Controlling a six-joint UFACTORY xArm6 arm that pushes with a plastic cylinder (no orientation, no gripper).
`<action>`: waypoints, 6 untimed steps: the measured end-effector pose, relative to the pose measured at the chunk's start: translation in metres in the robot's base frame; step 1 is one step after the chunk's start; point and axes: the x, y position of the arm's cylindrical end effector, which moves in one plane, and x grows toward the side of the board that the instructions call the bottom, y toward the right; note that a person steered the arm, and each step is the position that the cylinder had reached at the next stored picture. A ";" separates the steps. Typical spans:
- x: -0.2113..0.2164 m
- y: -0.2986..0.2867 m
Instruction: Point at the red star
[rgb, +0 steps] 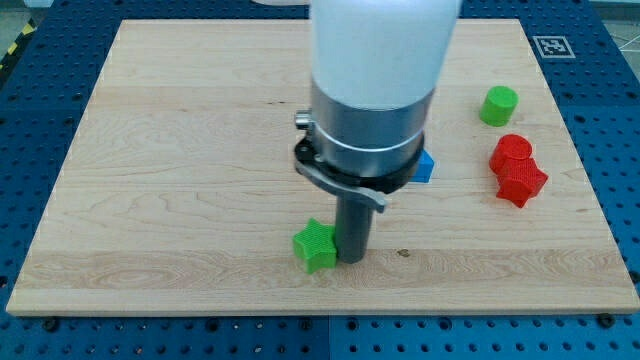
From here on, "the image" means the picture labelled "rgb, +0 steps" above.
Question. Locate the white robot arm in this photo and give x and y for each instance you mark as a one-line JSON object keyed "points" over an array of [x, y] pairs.
{"points": [[375, 65]]}

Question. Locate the green star block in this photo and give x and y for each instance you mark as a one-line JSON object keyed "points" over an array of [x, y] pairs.
{"points": [[315, 246]]}

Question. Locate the red star block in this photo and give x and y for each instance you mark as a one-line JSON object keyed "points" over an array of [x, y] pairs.
{"points": [[520, 180]]}

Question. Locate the grey cylindrical pointer tool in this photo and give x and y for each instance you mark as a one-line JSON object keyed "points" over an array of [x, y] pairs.
{"points": [[352, 228]]}

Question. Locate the black clamp with metal lever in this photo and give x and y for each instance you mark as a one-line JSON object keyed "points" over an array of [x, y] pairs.
{"points": [[330, 177]]}

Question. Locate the blue cube block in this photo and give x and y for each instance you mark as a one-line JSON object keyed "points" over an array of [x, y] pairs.
{"points": [[425, 168]]}

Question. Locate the light wooden board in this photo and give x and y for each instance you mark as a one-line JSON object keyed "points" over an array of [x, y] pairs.
{"points": [[179, 197]]}

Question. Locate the red cylinder block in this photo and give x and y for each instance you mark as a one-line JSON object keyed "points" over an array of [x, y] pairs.
{"points": [[509, 147]]}

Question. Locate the green cylinder block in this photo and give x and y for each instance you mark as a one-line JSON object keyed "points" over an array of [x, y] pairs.
{"points": [[499, 105]]}

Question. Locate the white fiducial marker tag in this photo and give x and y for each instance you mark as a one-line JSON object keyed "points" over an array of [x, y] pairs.
{"points": [[553, 47]]}

